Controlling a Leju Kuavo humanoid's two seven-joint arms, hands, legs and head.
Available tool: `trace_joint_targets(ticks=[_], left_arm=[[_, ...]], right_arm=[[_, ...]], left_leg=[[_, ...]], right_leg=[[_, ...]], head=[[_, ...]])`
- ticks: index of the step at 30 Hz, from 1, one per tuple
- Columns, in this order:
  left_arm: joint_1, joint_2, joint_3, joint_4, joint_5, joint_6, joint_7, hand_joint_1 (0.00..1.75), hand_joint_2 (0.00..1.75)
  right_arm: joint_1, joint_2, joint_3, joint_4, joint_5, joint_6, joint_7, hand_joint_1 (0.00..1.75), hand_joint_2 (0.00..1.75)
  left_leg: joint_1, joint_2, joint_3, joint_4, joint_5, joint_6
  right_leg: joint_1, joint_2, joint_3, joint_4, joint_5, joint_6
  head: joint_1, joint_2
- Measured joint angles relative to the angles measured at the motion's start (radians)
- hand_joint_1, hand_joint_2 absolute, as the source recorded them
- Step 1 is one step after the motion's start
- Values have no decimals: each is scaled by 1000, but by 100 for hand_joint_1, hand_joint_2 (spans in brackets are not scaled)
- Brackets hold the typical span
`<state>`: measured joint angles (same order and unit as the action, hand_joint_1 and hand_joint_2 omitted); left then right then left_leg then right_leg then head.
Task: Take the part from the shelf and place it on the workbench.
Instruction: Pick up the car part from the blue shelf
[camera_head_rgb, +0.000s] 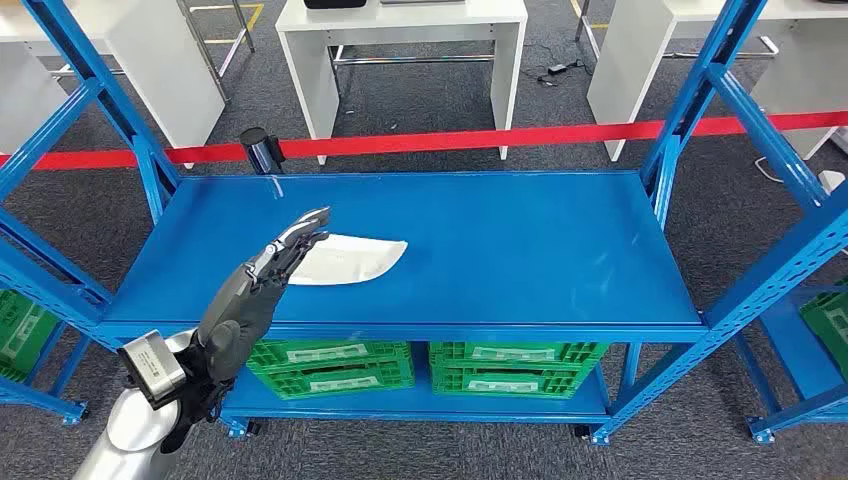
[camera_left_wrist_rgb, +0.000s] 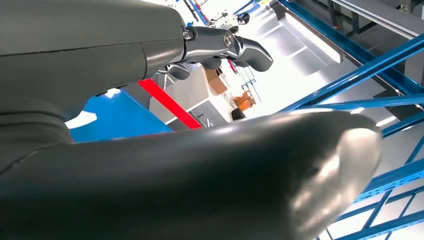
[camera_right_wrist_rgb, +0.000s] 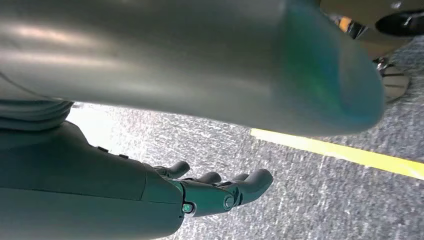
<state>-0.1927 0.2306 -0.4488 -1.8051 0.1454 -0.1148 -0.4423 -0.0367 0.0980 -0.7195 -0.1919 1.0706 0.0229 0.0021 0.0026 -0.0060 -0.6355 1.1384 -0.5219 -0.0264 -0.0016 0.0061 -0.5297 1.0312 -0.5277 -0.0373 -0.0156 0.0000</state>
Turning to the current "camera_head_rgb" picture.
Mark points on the black device on desk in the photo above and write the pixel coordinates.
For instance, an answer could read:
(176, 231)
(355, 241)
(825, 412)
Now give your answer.
(334, 3)

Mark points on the white desk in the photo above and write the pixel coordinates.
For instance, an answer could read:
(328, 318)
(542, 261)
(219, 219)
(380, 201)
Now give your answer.
(629, 73)
(166, 66)
(397, 16)

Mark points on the red barrier belt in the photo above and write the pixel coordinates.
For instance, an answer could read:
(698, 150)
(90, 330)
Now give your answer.
(464, 139)

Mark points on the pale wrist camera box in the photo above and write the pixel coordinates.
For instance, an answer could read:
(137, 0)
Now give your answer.
(151, 368)

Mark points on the black-headed stanchion post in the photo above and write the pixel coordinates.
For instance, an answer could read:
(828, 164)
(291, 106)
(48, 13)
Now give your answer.
(258, 149)

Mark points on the green plastic crate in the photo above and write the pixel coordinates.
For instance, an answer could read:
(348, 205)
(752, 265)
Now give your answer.
(331, 384)
(828, 324)
(517, 353)
(23, 331)
(331, 352)
(510, 386)

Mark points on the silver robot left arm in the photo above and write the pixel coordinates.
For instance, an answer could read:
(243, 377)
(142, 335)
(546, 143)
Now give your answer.
(132, 424)

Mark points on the blue metal shelf rack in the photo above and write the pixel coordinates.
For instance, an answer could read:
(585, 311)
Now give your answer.
(795, 358)
(497, 252)
(40, 399)

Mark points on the white curved plastic part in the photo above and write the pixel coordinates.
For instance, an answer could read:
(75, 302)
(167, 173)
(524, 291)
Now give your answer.
(344, 262)

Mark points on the white power strip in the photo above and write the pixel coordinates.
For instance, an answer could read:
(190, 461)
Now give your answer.
(831, 182)

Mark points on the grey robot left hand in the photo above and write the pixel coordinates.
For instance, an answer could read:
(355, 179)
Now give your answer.
(238, 311)

